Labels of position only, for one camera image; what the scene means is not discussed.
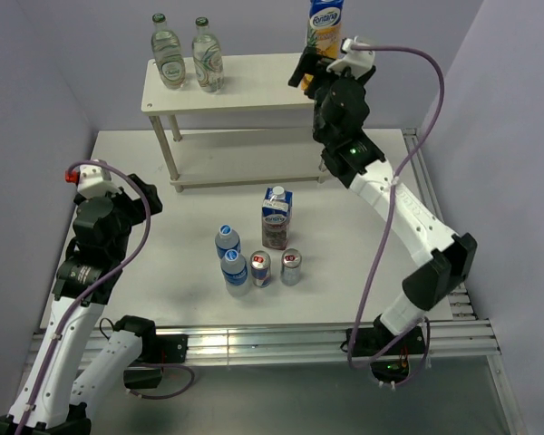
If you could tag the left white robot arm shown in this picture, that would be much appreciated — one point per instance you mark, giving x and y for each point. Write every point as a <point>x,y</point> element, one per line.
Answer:
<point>57,397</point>

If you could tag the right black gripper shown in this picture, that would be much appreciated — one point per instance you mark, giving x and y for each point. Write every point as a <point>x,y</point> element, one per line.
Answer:
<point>306,63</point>

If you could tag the right glass water bottle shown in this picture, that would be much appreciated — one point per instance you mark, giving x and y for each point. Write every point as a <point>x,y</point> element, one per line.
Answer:
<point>207,57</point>

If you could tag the blue red energy can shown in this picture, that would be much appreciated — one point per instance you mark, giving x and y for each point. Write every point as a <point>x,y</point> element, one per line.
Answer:
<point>260,268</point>

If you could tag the glass water bottle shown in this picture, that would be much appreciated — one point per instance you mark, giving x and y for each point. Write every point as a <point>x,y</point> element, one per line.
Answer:
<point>207,57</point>
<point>166,48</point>

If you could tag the plastic water bottle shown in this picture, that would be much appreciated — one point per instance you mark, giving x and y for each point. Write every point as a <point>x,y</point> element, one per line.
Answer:
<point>227,238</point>
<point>234,269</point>

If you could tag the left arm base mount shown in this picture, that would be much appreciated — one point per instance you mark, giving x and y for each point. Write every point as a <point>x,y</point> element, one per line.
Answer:
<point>166,348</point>

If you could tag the white two-tier shelf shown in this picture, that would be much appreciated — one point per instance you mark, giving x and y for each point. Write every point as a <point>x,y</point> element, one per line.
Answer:
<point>255,83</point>

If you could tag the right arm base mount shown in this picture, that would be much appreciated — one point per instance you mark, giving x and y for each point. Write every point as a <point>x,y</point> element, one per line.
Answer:
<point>371,340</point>

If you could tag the silver energy can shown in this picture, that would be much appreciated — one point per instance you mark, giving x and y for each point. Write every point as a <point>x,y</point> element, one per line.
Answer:
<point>291,262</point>

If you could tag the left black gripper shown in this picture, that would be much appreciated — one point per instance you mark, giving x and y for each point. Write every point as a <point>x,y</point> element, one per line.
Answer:
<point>137,206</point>

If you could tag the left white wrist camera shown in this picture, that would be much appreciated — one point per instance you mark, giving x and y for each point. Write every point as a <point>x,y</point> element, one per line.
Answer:
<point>91,181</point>

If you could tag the pineapple juice carton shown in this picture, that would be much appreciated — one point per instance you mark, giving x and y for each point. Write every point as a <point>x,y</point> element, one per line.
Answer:
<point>324,26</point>

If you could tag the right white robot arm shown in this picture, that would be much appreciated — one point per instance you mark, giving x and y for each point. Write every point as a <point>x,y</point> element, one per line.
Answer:
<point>443,258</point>

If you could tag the aluminium frame rail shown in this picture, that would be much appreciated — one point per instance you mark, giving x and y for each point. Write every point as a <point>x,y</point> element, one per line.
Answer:
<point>175,281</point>

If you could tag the left glass water bottle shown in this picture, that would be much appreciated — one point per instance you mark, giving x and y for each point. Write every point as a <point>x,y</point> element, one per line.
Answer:
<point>166,48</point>

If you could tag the purple juice carton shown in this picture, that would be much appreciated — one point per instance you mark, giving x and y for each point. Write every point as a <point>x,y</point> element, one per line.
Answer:
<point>276,211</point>

